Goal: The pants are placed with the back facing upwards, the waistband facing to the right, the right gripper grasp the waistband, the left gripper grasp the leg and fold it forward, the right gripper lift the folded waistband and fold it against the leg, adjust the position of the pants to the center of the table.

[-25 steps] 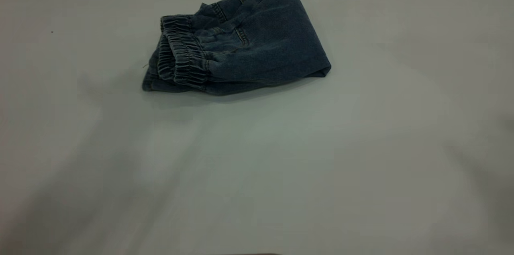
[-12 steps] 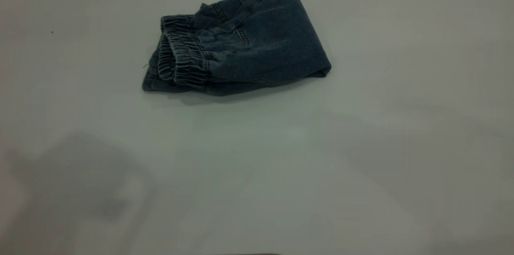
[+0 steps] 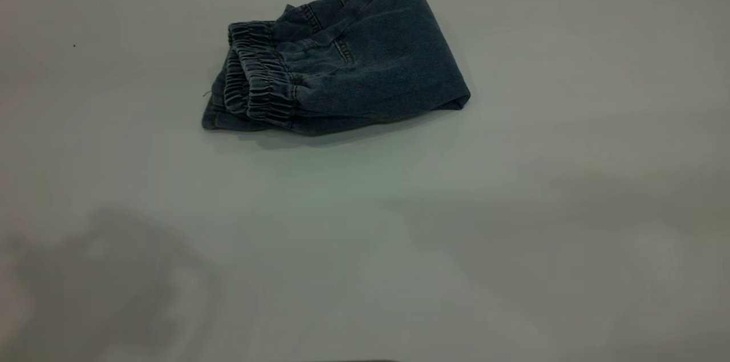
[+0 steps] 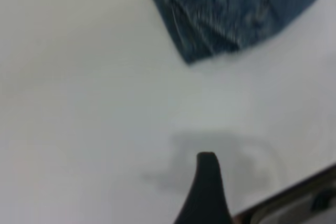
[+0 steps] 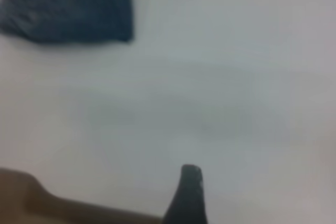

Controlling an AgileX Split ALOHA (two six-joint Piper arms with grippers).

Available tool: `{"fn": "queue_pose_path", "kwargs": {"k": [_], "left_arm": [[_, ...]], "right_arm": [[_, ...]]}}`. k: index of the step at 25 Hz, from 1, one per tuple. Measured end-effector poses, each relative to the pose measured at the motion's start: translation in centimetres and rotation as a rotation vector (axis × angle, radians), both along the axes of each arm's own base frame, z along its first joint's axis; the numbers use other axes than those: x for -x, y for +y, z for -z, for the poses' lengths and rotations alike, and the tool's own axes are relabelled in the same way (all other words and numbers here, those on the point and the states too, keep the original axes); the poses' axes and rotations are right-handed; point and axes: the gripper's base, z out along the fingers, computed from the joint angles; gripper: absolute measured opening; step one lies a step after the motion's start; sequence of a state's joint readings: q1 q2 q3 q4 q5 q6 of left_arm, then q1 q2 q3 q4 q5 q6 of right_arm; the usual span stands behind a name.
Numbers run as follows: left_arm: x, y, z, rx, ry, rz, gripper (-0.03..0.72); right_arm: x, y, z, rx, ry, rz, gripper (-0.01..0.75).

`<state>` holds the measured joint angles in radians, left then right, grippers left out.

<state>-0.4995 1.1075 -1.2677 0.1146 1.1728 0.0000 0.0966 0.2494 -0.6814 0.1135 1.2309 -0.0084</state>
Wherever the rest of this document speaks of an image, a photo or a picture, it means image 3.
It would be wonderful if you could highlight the blue denim shorts basketball print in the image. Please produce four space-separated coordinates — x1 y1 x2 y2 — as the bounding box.
201 0 472 136

